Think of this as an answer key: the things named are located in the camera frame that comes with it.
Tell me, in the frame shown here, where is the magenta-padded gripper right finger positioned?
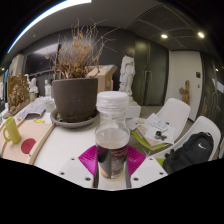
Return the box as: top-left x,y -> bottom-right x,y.
125,145 -> 169,190

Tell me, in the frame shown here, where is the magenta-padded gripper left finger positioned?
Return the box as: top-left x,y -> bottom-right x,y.
56,144 -> 100,190

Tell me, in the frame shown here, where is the clear bottle with white cap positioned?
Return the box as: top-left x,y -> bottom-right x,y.
94,90 -> 131,182

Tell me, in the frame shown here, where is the grey plant saucer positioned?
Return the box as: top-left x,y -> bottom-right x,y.
49,108 -> 100,129

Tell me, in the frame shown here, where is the stack of papers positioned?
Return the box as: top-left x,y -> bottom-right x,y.
134,113 -> 176,148

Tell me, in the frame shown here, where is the black backpack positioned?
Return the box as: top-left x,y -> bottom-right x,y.
162,131 -> 214,174

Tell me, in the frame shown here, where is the light wooden drawing board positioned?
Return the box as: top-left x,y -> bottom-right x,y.
0,119 -> 56,165

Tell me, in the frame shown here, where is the flat round red coaster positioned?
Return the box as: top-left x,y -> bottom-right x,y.
20,138 -> 37,155

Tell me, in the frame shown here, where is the white chair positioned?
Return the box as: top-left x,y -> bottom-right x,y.
129,97 -> 192,151
151,115 -> 222,168

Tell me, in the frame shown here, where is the dried plant in grey pot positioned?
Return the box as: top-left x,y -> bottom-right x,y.
44,19 -> 114,124

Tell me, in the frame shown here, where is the small grey tape roll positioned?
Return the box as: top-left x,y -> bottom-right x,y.
44,99 -> 57,113

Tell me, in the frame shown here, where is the printed newspaper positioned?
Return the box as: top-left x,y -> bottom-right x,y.
15,96 -> 51,120

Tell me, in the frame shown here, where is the yellow-green mug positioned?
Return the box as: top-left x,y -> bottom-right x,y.
2,116 -> 22,145

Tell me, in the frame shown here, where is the small white plaster statue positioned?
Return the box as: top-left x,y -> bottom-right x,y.
44,79 -> 53,98

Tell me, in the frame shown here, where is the wooden figure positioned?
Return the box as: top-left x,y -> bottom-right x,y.
178,79 -> 191,106

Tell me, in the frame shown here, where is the cardboard box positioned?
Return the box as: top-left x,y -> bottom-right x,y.
87,64 -> 118,94

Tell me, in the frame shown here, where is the tall white plaster statue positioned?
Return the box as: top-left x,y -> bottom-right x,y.
118,54 -> 142,119

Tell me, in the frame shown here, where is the white plaster bust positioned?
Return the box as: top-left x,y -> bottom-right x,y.
28,77 -> 39,98

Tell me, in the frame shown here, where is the brown carved sculpture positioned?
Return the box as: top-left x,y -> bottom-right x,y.
3,73 -> 32,118

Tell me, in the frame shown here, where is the long ceiling light strip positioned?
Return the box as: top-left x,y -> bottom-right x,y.
7,0 -> 93,54

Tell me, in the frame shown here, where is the black wall screen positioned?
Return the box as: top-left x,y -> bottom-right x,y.
24,44 -> 61,76

